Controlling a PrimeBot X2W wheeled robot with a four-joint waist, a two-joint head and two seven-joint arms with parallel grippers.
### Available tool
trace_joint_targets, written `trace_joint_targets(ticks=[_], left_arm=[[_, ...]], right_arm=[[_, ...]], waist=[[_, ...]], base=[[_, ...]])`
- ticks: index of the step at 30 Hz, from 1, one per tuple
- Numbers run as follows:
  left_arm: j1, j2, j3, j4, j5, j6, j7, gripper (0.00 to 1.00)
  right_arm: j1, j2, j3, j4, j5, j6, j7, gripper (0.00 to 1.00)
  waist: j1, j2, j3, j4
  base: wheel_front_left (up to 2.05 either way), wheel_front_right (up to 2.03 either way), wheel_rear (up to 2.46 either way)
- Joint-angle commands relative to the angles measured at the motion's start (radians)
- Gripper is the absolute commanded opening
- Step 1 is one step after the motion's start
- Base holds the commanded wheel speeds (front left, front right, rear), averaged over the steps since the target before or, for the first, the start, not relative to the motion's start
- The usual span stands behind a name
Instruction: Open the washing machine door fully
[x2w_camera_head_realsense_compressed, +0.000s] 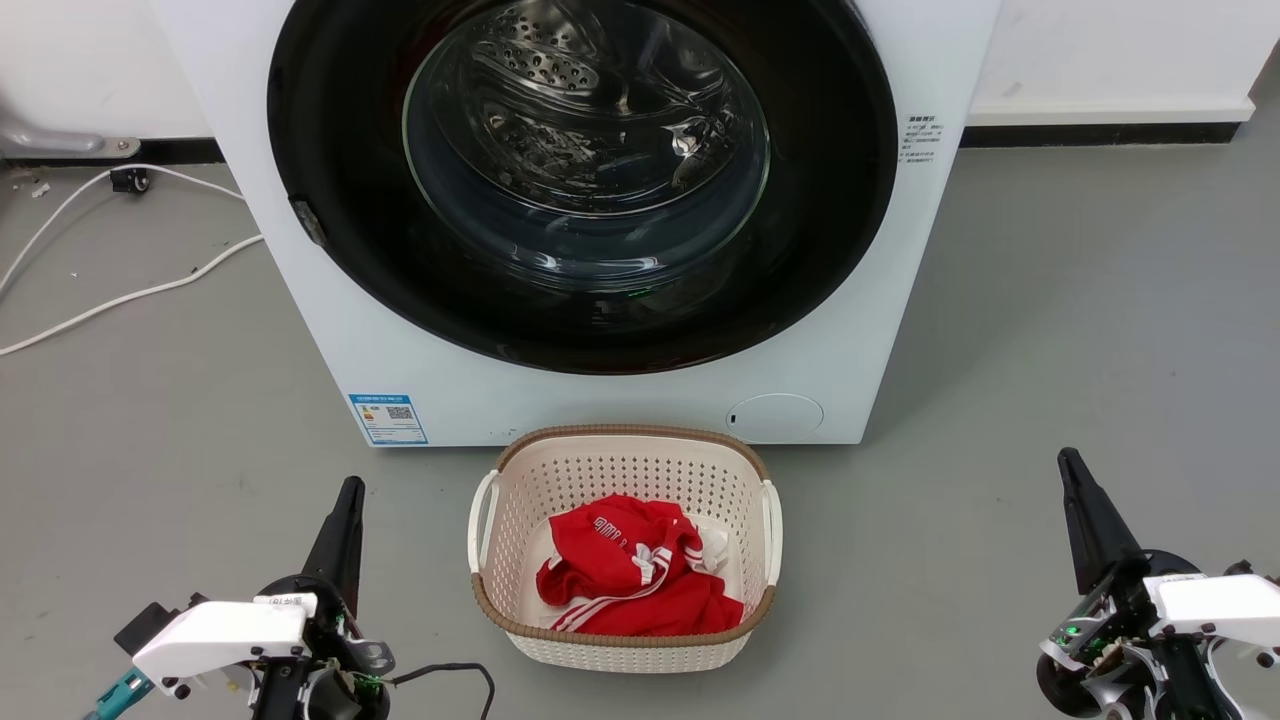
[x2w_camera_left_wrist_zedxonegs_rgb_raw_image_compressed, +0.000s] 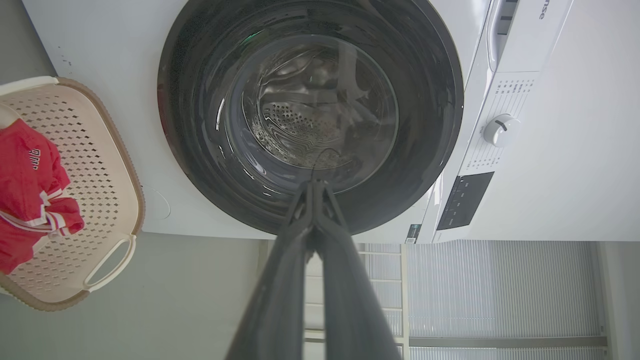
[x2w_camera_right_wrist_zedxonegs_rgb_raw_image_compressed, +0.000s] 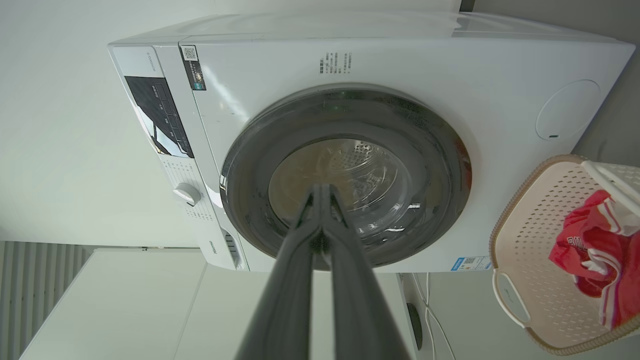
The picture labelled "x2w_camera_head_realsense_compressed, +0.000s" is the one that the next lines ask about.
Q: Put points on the teal plastic connector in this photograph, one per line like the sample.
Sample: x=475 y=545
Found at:
x=118 y=693

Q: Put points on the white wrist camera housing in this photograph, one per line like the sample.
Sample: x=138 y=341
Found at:
x=1220 y=605
x=225 y=635

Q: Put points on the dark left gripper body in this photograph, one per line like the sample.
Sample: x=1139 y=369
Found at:
x=330 y=650

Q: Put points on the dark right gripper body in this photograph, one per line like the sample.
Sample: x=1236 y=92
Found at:
x=1120 y=650

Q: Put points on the small black caster wheel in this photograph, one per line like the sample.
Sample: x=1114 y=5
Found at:
x=130 y=181

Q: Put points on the red garment white stripes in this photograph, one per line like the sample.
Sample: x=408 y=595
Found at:
x=620 y=560

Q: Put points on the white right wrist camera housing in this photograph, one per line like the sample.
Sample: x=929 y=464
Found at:
x=1220 y=605

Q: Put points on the grey metal bracket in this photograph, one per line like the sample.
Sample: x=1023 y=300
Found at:
x=50 y=138

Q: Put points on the blue energy label sticker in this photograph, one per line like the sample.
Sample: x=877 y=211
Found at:
x=388 y=418

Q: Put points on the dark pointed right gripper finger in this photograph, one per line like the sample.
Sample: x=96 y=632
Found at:
x=1095 y=530

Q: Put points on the white text warning sticker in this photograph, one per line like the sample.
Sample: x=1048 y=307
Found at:
x=921 y=139

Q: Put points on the round white filter cover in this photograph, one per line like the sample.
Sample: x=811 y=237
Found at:
x=775 y=416

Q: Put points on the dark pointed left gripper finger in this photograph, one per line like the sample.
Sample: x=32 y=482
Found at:
x=340 y=545

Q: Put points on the white front-load washing machine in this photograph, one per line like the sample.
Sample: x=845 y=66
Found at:
x=300 y=330

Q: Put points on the black round washer door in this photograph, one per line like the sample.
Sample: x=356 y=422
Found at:
x=820 y=250

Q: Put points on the beige perforated laundry basket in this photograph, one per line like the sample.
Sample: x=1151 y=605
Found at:
x=520 y=500

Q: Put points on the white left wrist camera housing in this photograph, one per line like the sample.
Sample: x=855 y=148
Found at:
x=225 y=635

